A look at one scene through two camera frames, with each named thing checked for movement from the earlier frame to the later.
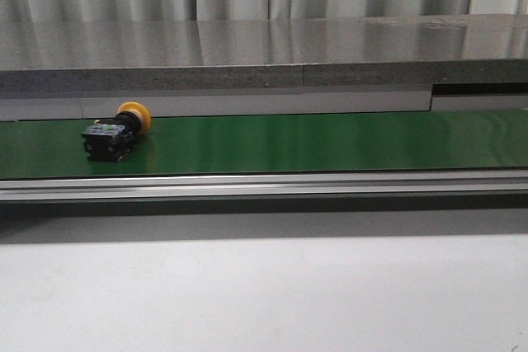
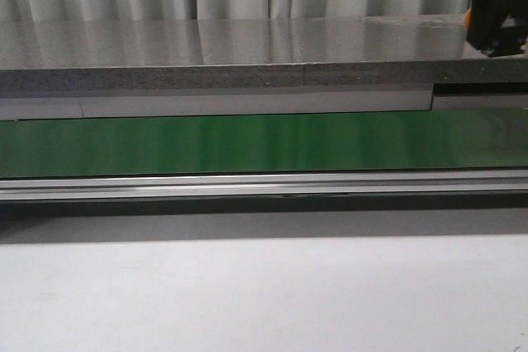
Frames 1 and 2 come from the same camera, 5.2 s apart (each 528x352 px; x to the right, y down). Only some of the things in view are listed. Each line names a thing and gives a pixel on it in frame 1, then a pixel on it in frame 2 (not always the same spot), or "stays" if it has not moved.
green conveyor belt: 276,143 stays
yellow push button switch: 110,139 -> 468,18
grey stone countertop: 53,56 stays
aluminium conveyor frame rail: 507,182 stays
